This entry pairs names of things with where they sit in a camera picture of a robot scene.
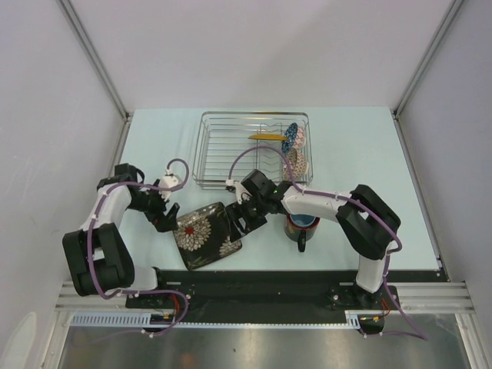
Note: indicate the black mug red rim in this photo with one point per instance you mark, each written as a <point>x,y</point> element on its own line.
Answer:
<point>300,235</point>

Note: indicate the blue patterned bowl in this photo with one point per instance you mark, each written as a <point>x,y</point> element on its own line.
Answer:
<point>290,135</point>

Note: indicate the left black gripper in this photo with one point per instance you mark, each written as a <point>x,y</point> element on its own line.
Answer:
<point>157,217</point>

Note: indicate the black square floral plate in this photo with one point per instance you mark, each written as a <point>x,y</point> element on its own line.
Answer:
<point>203,236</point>

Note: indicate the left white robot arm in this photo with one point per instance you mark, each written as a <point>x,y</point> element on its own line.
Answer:
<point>98,259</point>

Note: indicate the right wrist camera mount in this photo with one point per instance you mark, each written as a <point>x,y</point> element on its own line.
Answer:
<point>241,193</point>

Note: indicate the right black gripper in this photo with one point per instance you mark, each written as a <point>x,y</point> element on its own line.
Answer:
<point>235,211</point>

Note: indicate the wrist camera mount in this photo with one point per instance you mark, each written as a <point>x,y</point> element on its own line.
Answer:
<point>168,181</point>
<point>241,193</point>

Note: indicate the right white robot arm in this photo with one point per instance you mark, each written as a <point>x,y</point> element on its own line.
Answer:
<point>368,223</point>

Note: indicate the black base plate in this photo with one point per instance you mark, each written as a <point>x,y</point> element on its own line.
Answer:
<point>271,297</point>

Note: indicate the brown patterned white bowl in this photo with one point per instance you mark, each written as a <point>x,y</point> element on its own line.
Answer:
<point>298,163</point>

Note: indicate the white slotted cable duct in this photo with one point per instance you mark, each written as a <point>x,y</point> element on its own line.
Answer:
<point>151,321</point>

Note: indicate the yellow round patterned plate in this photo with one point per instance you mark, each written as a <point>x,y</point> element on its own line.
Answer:
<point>268,137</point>

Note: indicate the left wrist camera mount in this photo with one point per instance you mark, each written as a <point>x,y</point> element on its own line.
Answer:
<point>168,181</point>

